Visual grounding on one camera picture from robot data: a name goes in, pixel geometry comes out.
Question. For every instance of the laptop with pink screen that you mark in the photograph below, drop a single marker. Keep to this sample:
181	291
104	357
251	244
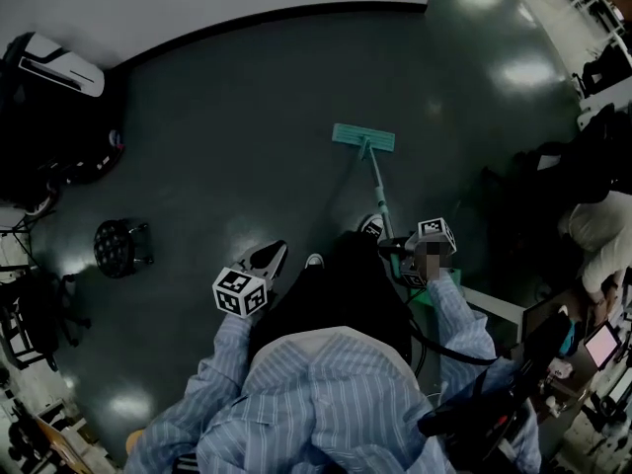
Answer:
602	346

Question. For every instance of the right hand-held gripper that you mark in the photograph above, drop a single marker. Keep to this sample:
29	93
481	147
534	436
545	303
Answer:
434	230

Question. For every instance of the green cloth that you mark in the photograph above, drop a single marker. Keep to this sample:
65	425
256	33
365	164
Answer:
419	296

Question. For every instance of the person's striped blue shirt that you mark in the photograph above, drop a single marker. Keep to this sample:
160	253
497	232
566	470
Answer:
316	403

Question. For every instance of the pink packet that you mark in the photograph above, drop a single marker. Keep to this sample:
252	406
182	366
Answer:
557	372

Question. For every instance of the person's right hand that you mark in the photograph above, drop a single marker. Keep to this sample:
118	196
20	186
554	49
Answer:
427	260

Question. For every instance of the person's right forearm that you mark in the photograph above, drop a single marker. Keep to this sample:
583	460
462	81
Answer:
456	319

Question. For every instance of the person's left shoe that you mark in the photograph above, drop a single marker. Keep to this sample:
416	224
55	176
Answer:
314	260

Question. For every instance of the cardboard box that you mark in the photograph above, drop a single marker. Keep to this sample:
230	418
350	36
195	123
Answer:
52	445

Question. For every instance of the teal mop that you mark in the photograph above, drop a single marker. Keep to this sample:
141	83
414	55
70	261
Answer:
363	136

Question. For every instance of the white and black appliance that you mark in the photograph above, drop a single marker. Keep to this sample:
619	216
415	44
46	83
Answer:
59	64

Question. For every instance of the person's right shoe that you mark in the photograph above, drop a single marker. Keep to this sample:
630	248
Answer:
371	226

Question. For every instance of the black round stool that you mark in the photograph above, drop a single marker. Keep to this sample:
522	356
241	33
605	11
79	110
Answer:
112	249

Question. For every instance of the white edged desk panel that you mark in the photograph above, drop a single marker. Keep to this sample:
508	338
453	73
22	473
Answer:
494	306

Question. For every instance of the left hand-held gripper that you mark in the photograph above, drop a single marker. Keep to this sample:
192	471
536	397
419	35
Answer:
237	294

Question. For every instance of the person's left forearm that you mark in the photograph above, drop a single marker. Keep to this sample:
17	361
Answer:
232	348

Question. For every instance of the brown wooden desk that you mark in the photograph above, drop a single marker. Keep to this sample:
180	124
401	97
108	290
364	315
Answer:
577	378

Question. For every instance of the person's shoe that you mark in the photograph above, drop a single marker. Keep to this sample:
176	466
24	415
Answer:
314	260
371	226

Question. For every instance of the teal cloth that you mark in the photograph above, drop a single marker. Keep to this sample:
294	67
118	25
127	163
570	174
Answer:
569	339

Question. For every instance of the white equipment table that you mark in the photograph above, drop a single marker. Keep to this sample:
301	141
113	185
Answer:
27	413

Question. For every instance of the black office chair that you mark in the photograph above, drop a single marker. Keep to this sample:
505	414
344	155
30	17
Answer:
42	314
568	176

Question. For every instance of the black mobile base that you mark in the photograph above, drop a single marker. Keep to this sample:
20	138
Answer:
49	146

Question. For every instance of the person's black trousers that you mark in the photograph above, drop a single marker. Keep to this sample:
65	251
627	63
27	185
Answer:
340	299

